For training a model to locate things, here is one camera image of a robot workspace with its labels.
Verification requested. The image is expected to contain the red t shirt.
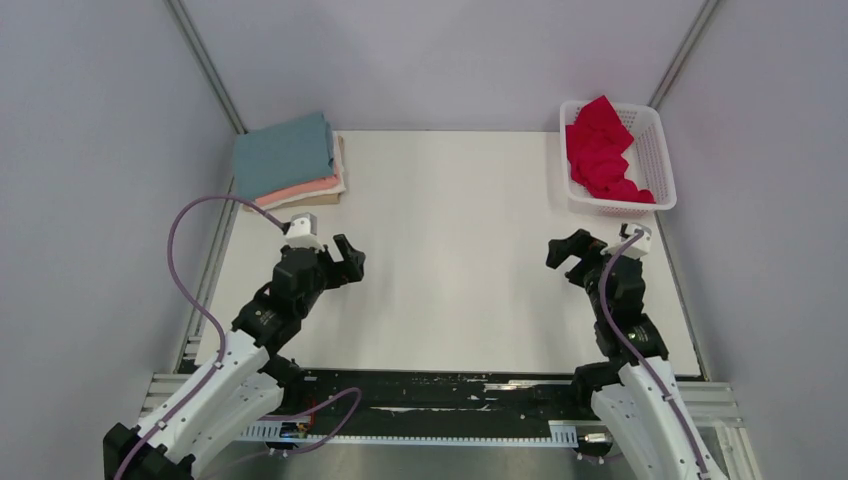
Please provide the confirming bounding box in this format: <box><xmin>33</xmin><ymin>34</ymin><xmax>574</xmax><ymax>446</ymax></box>
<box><xmin>565</xmin><ymin>96</ymin><xmax>655</xmax><ymax>204</ymax></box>

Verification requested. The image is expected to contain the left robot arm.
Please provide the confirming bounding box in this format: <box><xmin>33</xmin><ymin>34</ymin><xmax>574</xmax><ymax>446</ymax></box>
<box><xmin>103</xmin><ymin>234</ymin><xmax>366</xmax><ymax>479</ymax></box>

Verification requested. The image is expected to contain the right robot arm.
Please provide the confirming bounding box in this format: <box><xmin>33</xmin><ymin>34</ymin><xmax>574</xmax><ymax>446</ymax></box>
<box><xmin>546</xmin><ymin>223</ymin><xmax>726</xmax><ymax>479</ymax></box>

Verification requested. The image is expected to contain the folded beige t shirt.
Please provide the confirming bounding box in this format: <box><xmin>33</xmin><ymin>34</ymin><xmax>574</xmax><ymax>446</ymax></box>
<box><xmin>242</xmin><ymin>132</ymin><xmax>348</xmax><ymax>213</ymax></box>

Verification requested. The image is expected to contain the folded pink t shirt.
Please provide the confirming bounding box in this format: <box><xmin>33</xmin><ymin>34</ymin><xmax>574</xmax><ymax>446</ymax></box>
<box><xmin>254</xmin><ymin>162</ymin><xmax>343</xmax><ymax>209</ymax></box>

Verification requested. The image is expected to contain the folded teal t shirt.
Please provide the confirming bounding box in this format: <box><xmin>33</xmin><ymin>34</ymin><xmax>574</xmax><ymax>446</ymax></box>
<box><xmin>232</xmin><ymin>112</ymin><xmax>335</xmax><ymax>200</ymax></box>

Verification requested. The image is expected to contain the white plastic basket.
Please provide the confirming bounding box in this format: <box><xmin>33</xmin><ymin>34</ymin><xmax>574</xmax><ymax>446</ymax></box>
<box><xmin>559</xmin><ymin>96</ymin><xmax>677</xmax><ymax>217</ymax></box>

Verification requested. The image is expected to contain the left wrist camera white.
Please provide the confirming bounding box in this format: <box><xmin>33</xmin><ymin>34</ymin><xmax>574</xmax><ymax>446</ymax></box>
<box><xmin>285</xmin><ymin>212</ymin><xmax>322</xmax><ymax>250</ymax></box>

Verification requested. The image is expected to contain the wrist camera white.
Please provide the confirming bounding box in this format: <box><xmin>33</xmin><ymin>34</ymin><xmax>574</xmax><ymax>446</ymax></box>
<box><xmin>619</xmin><ymin>222</ymin><xmax>652</xmax><ymax>259</ymax></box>
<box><xmin>285</xmin><ymin>212</ymin><xmax>322</xmax><ymax>250</ymax></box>

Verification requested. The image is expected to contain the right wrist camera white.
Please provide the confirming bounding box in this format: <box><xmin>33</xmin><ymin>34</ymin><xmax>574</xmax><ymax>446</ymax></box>
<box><xmin>619</xmin><ymin>222</ymin><xmax>652</xmax><ymax>259</ymax></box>

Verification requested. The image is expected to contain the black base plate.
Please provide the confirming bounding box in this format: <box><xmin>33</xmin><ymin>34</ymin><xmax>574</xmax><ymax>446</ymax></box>
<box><xmin>270</xmin><ymin>362</ymin><xmax>619</xmax><ymax>441</ymax></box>

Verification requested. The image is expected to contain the aluminium frame rail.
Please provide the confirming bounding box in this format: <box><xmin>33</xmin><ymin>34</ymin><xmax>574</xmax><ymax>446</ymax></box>
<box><xmin>139</xmin><ymin>373</ymin><xmax>745</xmax><ymax>428</ymax></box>

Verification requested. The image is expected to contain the white slotted cable duct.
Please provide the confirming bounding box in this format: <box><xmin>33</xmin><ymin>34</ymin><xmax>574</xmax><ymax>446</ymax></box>
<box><xmin>235</xmin><ymin>418</ymin><xmax>579</xmax><ymax>448</ymax></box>

